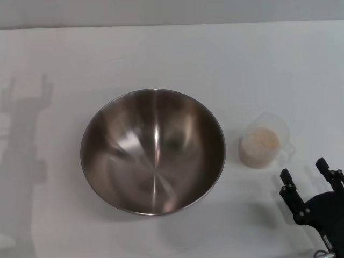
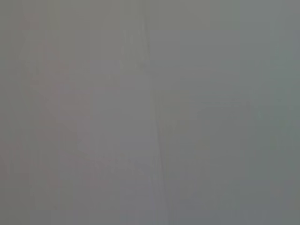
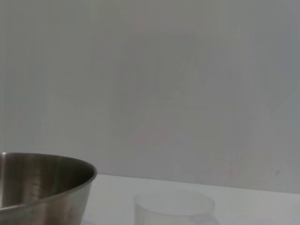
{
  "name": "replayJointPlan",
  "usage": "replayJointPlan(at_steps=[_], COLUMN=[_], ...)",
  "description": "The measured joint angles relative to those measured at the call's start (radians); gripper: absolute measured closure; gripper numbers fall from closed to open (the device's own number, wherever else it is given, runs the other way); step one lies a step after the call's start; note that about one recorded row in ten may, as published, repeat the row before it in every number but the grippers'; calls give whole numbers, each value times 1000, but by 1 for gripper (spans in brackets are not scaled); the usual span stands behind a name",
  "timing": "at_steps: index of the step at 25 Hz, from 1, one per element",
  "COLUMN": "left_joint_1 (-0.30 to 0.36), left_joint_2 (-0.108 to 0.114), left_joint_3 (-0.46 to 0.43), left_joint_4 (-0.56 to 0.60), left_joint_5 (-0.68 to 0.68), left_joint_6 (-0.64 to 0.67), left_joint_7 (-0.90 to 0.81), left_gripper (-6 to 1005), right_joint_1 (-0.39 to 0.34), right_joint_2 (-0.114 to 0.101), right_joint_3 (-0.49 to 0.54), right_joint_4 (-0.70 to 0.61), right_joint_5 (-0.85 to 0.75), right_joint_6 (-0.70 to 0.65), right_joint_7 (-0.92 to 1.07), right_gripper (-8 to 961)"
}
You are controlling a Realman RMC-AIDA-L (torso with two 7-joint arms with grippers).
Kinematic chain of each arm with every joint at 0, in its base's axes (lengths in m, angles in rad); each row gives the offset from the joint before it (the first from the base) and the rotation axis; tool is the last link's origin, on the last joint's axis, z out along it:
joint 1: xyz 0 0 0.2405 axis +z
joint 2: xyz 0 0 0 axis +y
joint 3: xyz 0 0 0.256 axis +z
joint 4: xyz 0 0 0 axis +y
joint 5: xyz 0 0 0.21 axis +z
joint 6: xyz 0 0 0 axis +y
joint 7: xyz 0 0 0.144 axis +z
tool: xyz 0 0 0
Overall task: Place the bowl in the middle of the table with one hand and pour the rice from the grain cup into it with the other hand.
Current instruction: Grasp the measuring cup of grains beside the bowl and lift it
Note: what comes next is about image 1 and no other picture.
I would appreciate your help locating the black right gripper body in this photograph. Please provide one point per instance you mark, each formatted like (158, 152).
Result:
(329, 215)

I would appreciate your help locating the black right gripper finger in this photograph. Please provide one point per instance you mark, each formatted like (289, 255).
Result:
(291, 194)
(334, 177)

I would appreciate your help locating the white rice grains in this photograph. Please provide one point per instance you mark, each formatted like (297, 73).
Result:
(263, 139)

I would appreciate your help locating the clear plastic measuring cup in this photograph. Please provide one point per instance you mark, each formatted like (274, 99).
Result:
(282, 129)

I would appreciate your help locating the stainless steel mixing bowl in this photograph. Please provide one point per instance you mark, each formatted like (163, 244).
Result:
(129, 166)

